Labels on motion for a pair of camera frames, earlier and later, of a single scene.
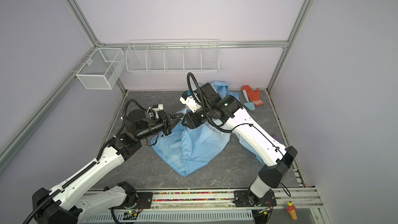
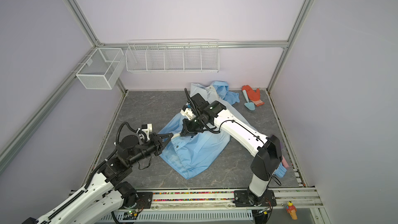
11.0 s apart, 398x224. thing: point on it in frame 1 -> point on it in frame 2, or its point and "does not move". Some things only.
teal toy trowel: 248,104 does not move
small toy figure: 292,210 does not move
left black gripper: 167,121 -> 159,144
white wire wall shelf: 172,56 does not move
